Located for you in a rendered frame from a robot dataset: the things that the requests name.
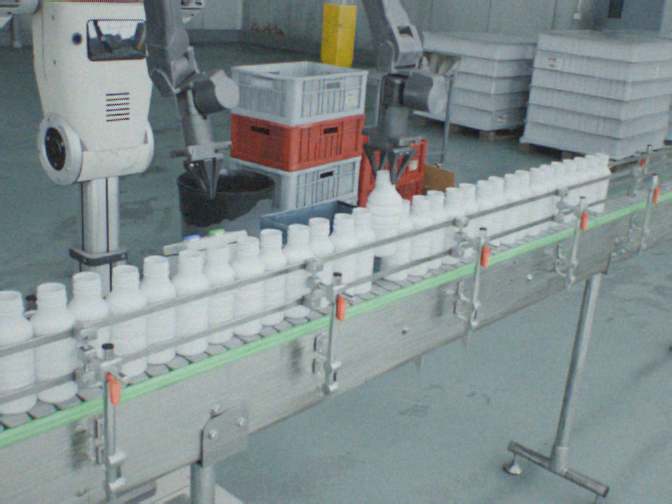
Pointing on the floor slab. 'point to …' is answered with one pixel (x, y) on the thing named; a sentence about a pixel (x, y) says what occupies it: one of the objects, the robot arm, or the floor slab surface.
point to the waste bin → (225, 203)
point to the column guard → (338, 35)
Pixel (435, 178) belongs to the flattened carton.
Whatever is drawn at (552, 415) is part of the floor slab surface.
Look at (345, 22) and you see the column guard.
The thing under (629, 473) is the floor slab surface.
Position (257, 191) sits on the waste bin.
